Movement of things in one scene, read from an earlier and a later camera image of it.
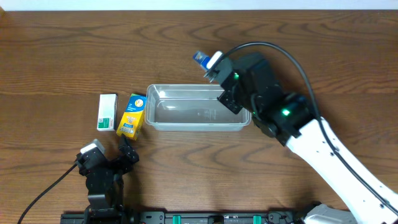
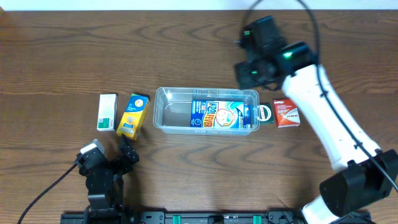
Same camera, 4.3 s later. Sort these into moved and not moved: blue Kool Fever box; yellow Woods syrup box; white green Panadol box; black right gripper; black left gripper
Moved: blue Kool Fever box; black right gripper
Not moved: yellow Woods syrup box; white green Panadol box; black left gripper
